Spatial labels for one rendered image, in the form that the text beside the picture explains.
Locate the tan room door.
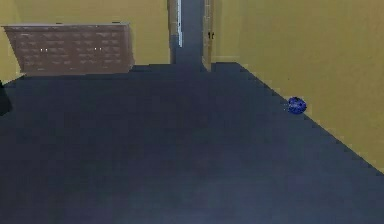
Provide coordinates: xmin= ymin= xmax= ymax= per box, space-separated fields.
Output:
xmin=201 ymin=0 xmax=215 ymax=72

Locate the brown chest of drawers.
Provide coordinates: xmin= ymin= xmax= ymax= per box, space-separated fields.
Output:
xmin=1 ymin=22 xmax=136 ymax=77

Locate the blue ball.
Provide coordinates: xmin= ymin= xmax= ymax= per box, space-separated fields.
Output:
xmin=287 ymin=96 xmax=308 ymax=115

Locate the black furniture piece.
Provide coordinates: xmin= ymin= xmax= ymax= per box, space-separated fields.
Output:
xmin=0 ymin=79 xmax=14 ymax=117

